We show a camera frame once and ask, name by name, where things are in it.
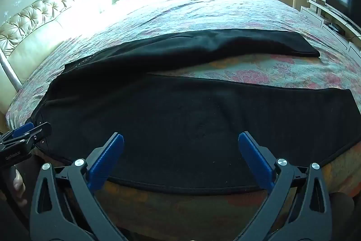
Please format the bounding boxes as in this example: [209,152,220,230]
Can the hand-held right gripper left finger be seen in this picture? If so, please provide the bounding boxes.
[30,132,129,241]

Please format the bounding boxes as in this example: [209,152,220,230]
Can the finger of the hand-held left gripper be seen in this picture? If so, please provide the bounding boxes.
[2,122,35,143]
[17,122,53,150]

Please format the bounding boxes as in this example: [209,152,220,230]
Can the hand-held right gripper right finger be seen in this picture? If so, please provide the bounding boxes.
[238,131,333,241]

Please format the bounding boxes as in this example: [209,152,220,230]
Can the black pants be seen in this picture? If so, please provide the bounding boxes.
[30,29,361,196]

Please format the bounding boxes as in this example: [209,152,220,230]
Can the person's left hand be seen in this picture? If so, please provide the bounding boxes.
[12,168,28,206]

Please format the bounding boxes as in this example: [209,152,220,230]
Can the floral bedspread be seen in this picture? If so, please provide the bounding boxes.
[6,0,361,241]

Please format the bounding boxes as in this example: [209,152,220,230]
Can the cream tufted headboard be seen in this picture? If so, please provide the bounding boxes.
[0,0,113,83]

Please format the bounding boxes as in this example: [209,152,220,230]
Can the white television stand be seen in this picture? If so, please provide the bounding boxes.
[300,0,361,61]

